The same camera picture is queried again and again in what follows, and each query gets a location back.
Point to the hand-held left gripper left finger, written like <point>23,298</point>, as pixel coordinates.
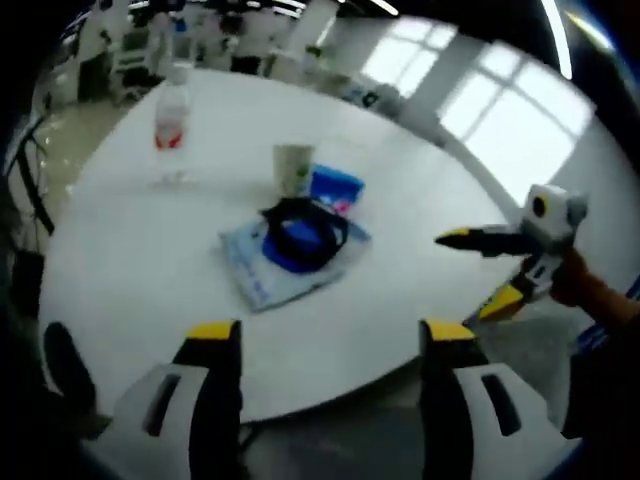
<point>215,400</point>

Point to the person's dark clothed body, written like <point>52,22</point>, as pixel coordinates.
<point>610,390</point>

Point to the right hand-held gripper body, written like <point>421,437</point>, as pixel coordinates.
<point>552,220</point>

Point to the person's right hand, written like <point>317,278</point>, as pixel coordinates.
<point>577,280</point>

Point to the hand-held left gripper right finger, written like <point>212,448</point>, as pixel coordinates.
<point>445,400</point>

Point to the white mesh office chair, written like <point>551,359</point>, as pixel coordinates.
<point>545,350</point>

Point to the blue white plastic bag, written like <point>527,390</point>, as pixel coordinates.
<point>250,275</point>

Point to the white paper cup green print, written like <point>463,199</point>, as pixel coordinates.
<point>292,170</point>

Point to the potted green plant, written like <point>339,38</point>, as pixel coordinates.
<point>315,52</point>

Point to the black folding stand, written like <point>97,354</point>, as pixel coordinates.
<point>35,165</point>

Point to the clear plastic water bottle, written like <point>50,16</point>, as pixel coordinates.
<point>172,115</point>

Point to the blue tissue packet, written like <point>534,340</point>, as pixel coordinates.
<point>335,185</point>

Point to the white table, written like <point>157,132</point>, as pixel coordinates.
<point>150,260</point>

